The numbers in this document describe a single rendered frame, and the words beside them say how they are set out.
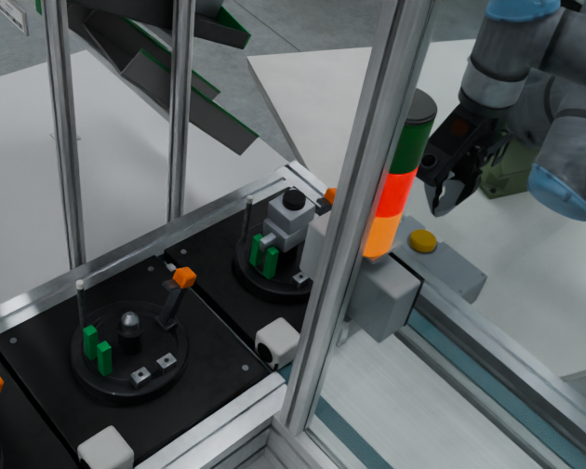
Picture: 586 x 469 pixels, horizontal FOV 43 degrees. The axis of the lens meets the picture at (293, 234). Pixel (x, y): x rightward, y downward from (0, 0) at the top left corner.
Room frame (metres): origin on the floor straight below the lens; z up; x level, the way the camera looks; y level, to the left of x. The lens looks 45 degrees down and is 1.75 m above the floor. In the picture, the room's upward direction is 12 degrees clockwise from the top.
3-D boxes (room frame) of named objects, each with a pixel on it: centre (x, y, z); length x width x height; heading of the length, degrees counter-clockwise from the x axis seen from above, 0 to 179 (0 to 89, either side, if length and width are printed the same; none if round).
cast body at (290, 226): (0.71, 0.01, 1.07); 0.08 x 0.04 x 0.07; 141
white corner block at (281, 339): (0.58, -0.01, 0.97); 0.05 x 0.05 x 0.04; 51
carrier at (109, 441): (0.52, 0.17, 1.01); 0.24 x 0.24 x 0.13; 51
